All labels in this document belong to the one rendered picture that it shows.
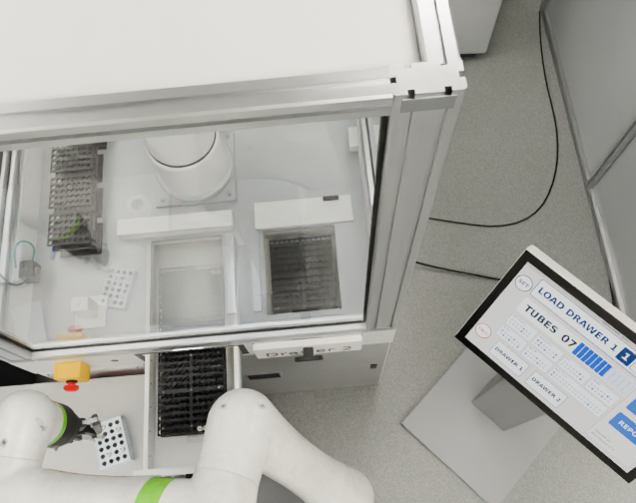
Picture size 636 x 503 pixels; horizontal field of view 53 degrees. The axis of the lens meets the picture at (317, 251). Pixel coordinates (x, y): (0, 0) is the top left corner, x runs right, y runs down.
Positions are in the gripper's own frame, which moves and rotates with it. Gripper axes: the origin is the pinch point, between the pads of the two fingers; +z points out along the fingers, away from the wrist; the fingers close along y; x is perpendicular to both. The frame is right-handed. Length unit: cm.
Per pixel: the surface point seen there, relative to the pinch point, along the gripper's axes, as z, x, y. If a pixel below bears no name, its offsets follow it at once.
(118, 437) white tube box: 20.9, -0.8, 0.2
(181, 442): 16.6, 6.9, -16.6
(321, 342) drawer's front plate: 7, -4, -60
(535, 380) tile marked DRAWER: -1, 25, -105
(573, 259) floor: 99, -21, -178
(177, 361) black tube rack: 10.4, -12.7, -22.3
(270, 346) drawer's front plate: 7.3, -7.2, -47.1
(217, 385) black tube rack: 10.2, -2.9, -30.7
